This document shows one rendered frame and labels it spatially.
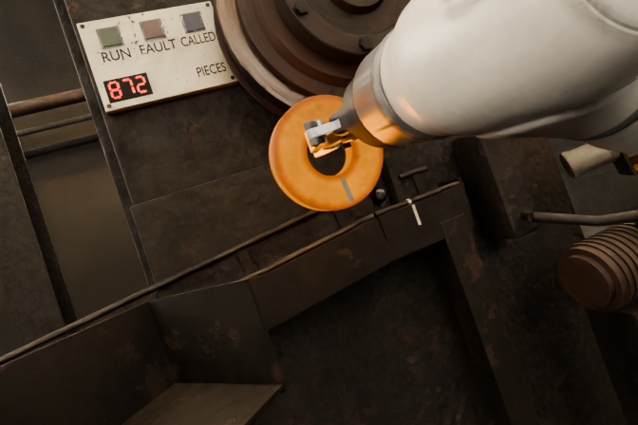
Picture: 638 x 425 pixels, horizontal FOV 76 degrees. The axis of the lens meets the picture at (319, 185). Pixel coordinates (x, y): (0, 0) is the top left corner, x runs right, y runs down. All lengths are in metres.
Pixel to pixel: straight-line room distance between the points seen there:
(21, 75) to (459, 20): 7.54
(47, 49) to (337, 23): 7.11
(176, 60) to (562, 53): 0.79
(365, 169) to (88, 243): 6.53
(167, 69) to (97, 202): 6.13
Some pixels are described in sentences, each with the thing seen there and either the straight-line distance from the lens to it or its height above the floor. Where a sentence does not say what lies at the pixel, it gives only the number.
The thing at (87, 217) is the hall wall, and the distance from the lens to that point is 6.99.
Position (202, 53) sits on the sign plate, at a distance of 0.92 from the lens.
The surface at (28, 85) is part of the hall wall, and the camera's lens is 7.59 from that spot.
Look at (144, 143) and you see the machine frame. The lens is 0.88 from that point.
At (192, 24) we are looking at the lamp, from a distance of 0.94.
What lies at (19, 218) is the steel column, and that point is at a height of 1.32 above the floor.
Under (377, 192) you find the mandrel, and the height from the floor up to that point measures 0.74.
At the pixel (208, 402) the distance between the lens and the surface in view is 0.51.
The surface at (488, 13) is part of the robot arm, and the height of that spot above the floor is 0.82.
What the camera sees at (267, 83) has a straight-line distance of 0.76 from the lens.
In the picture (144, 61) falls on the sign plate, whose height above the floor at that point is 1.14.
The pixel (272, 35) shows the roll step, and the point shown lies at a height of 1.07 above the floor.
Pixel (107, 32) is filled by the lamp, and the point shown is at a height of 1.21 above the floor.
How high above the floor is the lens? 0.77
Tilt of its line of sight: 2 degrees up
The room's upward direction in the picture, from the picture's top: 19 degrees counter-clockwise
